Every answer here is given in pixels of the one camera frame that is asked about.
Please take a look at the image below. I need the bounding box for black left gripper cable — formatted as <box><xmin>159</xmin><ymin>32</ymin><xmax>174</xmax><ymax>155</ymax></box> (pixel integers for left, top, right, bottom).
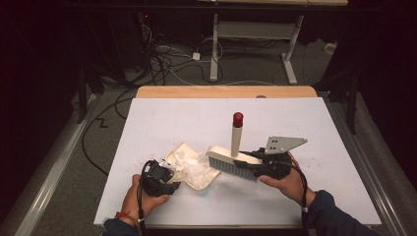
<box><xmin>137</xmin><ymin>159</ymin><xmax>155</xmax><ymax>236</ymax></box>

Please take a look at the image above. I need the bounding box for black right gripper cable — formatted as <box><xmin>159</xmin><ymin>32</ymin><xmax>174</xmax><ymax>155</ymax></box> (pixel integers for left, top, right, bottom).
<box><xmin>278</xmin><ymin>159</ymin><xmax>311</xmax><ymax>236</ymax></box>

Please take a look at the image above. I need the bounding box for black metal stand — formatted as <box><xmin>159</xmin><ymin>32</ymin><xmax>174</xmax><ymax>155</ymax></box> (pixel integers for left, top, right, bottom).
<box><xmin>77</xmin><ymin>62</ymin><xmax>106</xmax><ymax>125</ymax></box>
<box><xmin>314</xmin><ymin>65</ymin><xmax>360</xmax><ymax>136</ymax></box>

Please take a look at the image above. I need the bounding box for tangle of floor cables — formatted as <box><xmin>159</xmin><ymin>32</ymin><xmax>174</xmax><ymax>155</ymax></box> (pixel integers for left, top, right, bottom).
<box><xmin>137</xmin><ymin>13</ymin><xmax>224</xmax><ymax>87</ymax></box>

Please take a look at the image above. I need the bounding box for person's right hand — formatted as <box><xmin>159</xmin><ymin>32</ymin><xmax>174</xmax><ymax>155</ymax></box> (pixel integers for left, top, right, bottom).
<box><xmin>259</xmin><ymin>153</ymin><xmax>317</xmax><ymax>208</ymax></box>

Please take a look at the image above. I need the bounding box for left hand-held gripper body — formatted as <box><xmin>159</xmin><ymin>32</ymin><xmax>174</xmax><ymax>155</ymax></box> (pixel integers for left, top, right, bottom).
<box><xmin>140</xmin><ymin>159</ymin><xmax>168</xmax><ymax>198</ymax></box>

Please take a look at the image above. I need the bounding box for pile of white paper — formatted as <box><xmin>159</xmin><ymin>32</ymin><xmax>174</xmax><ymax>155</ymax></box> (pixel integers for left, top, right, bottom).
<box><xmin>170</xmin><ymin>148</ymin><xmax>214</xmax><ymax>181</ymax></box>

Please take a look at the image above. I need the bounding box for cream plastic dustpan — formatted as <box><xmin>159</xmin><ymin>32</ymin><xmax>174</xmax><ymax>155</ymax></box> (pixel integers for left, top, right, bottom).
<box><xmin>163</xmin><ymin>141</ymin><xmax>221</xmax><ymax>191</ymax></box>

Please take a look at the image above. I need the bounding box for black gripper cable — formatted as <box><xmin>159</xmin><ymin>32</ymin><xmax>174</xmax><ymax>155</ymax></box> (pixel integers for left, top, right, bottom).
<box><xmin>137</xmin><ymin>159</ymin><xmax>155</xmax><ymax>236</ymax></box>
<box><xmin>278</xmin><ymin>159</ymin><xmax>311</xmax><ymax>236</ymax></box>

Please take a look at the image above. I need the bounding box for white table sheet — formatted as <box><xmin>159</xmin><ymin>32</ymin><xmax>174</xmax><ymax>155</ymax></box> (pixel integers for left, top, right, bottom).
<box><xmin>92</xmin><ymin>96</ymin><xmax>383</xmax><ymax>227</ymax></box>

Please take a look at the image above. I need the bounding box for long black floor cable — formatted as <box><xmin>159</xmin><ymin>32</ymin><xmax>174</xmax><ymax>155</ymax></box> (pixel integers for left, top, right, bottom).
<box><xmin>81</xmin><ymin>88</ymin><xmax>139</xmax><ymax>176</ymax></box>

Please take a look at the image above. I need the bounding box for cream brush with red cap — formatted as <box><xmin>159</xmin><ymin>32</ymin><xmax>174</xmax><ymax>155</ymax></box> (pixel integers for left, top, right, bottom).
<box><xmin>206</xmin><ymin>111</ymin><xmax>264</xmax><ymax>182</ymax></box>

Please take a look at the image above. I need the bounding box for person's left hand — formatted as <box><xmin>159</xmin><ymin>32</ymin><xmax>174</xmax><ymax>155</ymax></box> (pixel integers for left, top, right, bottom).
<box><xmin>121</xmin><ymin>174</ymin><xmax>171</xmax><ymax>219</ymax></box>

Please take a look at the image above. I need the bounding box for aluminium rail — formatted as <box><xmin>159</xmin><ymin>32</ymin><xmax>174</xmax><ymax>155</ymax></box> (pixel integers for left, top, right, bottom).
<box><xmin>323</xmin><ymin>94</ymin><xmax>409</xmax><ymax>236</ymax></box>
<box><xmin>14</xmin><ymin>92</ymin><xmax>101</xmax><ymax>236</ymax></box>

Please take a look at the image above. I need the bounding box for white metal desk frame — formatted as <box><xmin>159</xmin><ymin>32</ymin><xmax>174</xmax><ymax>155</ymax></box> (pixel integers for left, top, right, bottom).
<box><xmin>196</xmin><ymin>0</ymin><xmax>349</xmax><ymax>86</ymax></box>

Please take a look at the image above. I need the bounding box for red wrist bracelet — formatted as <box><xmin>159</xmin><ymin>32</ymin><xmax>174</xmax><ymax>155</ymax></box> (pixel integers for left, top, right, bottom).
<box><xmin>114</xmin><ymin>210</ymin><xmax>141</xmax><ymax>227</ymax></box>

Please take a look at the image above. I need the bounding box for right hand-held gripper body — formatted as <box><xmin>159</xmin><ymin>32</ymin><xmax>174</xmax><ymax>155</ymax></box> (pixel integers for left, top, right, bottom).
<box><xmin>254</xmin><ymin>136</ymin><xmax>309</xmax><ymax>181</ymax></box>

